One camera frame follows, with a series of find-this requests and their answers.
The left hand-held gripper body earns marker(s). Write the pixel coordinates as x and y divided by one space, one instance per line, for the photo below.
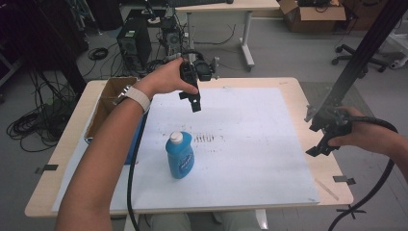
195 72

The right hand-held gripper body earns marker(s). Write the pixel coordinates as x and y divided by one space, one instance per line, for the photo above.
332 126

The blue detergent bottle white cap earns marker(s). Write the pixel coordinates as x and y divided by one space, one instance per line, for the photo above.
179 157

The person's left hand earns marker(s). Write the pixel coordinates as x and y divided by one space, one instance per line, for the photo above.
165 80

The person's right hand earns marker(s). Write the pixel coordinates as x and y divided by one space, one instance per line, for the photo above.
365 138

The light wooden table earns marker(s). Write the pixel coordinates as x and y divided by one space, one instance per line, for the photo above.
308 96

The small black computer case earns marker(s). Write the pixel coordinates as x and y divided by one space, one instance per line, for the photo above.
171 35

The black tape strip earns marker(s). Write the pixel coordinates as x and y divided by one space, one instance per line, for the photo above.
343 179
49 167

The clear tape strip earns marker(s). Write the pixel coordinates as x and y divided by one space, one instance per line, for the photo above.
326 189

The black computer tower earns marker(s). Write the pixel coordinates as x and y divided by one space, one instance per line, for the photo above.
133 43

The white band wristwatch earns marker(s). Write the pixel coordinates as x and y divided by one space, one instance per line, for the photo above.
138 96

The white leg office desk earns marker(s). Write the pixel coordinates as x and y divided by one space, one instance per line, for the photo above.
224 6

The white board mat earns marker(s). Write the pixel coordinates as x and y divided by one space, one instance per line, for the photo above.
243 150

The black office chair base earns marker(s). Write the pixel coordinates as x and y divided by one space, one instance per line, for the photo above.
357 57

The open cardboard box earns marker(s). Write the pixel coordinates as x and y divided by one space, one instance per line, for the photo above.
107 102

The large cardboard box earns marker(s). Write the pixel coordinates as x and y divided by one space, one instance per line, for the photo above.
312 16

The dark curtain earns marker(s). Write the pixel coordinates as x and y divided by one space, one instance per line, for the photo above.
38 35

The black metal stand post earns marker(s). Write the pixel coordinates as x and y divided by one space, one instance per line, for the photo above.
359 57

